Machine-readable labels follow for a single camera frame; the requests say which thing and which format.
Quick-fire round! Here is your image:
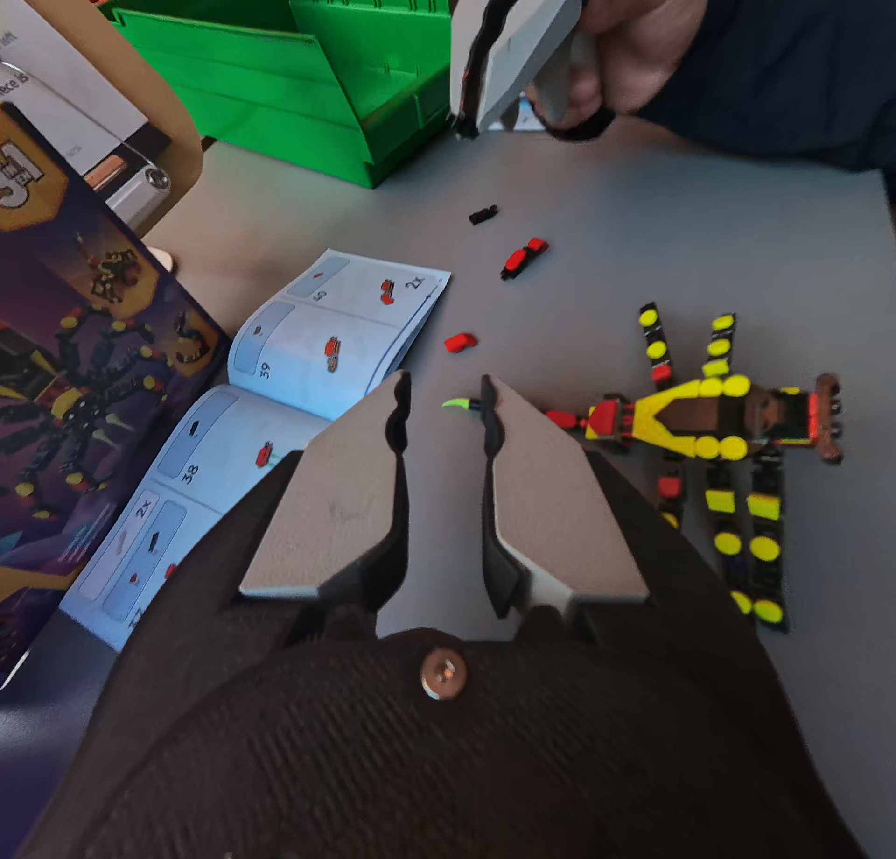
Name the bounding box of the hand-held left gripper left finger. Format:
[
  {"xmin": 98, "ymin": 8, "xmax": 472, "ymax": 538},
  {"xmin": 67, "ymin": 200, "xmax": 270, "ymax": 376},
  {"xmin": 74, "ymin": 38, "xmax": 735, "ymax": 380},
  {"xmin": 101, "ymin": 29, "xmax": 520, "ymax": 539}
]
[{"xmin": 238, "ymin": 370, "xmax": 414, "ymax": 615}]

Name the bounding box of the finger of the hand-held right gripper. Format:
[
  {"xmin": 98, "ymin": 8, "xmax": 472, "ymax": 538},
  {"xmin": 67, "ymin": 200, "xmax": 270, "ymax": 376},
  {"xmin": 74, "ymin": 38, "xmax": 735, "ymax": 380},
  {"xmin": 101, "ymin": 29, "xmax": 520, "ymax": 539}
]
[
  {"xmin": 476, "ymin": 0, "xmax": 585, "ymax": 137},
  {"xmin": 448, "ymin": 0, "xmax": 527, "ymax": 140}
]

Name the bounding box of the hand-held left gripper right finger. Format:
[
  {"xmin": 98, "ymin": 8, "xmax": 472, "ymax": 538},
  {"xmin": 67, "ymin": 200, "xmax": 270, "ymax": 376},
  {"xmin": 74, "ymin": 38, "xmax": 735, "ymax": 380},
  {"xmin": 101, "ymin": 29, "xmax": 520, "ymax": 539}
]
[{"xmin": 479, "ymin": 374, "xmax": 650, "ymax": 620}]

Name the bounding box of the black yellow lego scorpion model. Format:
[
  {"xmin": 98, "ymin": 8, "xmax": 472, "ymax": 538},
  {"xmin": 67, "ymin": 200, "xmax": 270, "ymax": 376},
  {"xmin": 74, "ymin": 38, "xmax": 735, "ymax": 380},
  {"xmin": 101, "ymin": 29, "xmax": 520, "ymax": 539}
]
[{"xmin": 441, "ymin": 302, "xmax": 845, "ymax": 636}]

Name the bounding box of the person's right forearm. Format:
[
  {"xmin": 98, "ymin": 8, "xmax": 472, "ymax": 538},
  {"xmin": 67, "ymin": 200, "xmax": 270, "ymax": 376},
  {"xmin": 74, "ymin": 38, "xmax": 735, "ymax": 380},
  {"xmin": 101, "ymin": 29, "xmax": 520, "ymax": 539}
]
[{"xmin": 633, "ymin": 0, "xmax": 896, "ymax": 175}]

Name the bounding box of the red and black lego piece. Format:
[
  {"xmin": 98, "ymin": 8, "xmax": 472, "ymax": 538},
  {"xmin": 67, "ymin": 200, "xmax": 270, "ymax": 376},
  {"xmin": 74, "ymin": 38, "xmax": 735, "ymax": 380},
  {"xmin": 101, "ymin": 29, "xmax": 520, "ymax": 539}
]
[{"xmin": 499, "ymin": 236, "xmax": 551, "ymax": 283}]

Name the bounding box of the lego instruction booklet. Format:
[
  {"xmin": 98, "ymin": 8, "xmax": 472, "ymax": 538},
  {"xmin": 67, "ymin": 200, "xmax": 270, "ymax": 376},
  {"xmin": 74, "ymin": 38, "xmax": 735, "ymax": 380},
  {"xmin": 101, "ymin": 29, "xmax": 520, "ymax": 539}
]
[{"xmin": 59, "ymin": 248, "xmax": 453, "ymax": 654}]

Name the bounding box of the lego set box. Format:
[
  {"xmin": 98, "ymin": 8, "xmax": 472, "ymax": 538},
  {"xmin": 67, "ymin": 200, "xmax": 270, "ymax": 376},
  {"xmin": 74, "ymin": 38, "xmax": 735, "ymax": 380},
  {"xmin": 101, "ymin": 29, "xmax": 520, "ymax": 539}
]
[{"xmin": 0, "ymin": 103, "xmax": 232, "ymax": 689}]

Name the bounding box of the person's right hand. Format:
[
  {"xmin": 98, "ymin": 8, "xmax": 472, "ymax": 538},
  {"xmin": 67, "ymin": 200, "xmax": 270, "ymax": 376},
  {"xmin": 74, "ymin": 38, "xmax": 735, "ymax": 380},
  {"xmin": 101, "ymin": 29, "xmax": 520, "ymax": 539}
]
[{"xmin": 568, "ymin": 0, "xmax": 712, "ymax": 132}]

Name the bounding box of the green plastic bin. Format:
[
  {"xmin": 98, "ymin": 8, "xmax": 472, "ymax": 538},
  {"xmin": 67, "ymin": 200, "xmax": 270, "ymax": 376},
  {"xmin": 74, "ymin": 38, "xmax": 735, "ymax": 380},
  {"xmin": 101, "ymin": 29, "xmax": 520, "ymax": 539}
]
[{"xmin": 98, "ymin": 0, "xmax": 464, "ymax": 190}]

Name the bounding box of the black sheet ledge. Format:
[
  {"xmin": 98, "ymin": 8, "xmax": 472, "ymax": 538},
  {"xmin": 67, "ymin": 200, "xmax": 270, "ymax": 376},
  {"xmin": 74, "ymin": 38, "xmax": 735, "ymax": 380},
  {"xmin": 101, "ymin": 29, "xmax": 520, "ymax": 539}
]
[{"xmin": 84, "ymin": 124, "xmax": 173, "ymax": 192}]

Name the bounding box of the white cylinder knob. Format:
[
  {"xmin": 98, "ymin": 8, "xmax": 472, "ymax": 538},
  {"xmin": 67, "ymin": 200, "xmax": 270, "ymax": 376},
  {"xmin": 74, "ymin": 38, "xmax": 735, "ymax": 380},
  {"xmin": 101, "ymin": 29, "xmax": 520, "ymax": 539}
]
[{"xmin": 105, "ymin": 166, "xmax": 173, "ymax": 227}]

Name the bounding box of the printed instruction sheet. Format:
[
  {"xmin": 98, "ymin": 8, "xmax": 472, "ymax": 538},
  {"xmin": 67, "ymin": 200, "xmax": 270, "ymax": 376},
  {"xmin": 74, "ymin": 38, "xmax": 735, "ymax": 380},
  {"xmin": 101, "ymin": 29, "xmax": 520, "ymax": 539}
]
[{"xmin": 0, "ymin": 0, "xmax": 152, "ymax": 174}]

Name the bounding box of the thin metal wire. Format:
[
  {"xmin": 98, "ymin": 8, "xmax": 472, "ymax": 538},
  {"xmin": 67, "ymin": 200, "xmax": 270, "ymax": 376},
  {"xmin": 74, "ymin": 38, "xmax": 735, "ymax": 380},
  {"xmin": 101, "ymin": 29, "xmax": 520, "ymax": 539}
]
[{"xmin": 0, "ymin": 61, "xmax": 159, "ymax": 178}]

